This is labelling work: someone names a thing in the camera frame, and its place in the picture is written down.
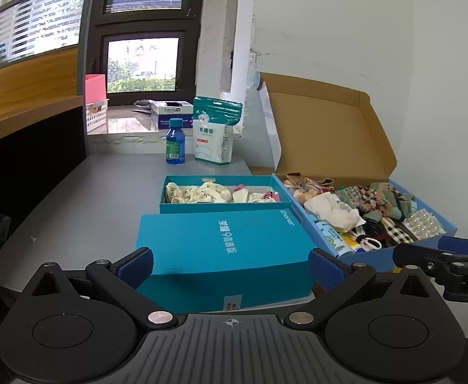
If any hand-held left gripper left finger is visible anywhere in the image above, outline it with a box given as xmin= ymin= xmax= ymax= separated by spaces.
xmin=20 ymin=247 xmax=179 ymax=331

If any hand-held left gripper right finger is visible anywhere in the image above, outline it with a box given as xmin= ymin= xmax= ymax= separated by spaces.
xmin=284 ymin=247 xmax=445 ymax=332

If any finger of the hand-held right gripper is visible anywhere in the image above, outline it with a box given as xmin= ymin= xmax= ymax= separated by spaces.
xmin=392 ymin=242 xmax=461 ymax=277
xmin=437 ymin=236 xmax=468 ymax=255

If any teal box lid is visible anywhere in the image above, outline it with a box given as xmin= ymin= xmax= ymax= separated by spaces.
xmin=135 ymin=208 xmax=319 ymax=315

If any teal box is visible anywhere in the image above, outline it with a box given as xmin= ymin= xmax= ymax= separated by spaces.
xmin=159 ymin=174 xmax=293 ymax=215

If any blue printed cardboard box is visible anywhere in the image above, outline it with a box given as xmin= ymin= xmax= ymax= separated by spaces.
xmin=258 ymin=72 xmax=458 ymax=273

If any grey desktop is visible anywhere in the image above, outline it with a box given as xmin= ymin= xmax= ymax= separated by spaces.
xmin=0 ymin=154 xmax=319 ymax=313

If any checked scrunchie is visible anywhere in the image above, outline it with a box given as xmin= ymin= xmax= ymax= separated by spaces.
xmin=379 ymin=217 xmax=416 ymax=245

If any clear blister pill pack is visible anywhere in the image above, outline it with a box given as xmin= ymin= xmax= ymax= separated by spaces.
xmin=402 ymin=209 xmax=447 ymax=241

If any blue white tube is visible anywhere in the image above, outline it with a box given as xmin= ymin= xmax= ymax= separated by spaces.
xmin=315 ymin=221 xmax=358 ymax=257

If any cream cloth pouch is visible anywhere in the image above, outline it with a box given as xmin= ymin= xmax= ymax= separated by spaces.
xmin=305 ymin=191 xmax=367 ymax=233

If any dark floral scrunchie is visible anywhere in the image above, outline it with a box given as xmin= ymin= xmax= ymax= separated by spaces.
xmin=347 ymin=185 xmax=394 ymax=213

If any beige satin scrunchie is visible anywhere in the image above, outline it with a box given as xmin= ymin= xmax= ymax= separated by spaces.
xmin=283 ymin=172 xmax=335 ymax=201

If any floral cream sock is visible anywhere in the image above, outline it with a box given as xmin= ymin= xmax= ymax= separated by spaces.
xmin=165 ymin=181 xmax=233 ymax=204

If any pink white sock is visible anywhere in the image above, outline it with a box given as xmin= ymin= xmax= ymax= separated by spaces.
xmin=231 ymin=184 xmax=279 ymax=203

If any blue plastic bottle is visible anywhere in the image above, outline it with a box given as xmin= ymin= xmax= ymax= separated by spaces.
xmin=165 ymin=117 xmax=186 ymax=166

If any green white gauze bag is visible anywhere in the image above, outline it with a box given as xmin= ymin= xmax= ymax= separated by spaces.
xmin=192 ymin=96 xmax=244 ymax=165

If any white plastic basket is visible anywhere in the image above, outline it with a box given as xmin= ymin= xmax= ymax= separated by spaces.
xmin=84 ymin=98 xmax=110 ymax=135

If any white blue carton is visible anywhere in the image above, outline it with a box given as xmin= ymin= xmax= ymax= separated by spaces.
xmin=150 ymin=100 xmax=195 ymax=130

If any pink box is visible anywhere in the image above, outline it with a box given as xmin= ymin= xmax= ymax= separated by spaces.
xmin=84 ymin=74 xmax=107 ymax=103

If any wooden glass office partition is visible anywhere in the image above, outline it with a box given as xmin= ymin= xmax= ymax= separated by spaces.
xmin=0 ymin=0 xmax=99 ymax=161

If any dark framed window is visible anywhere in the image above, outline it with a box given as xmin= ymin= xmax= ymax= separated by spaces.
xmin=34 ymin=0 xmax=203 ymax=105

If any white cable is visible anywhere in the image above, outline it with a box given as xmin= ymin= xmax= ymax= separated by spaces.
xmin=353 ymin=235 xmax=383 ymax=251

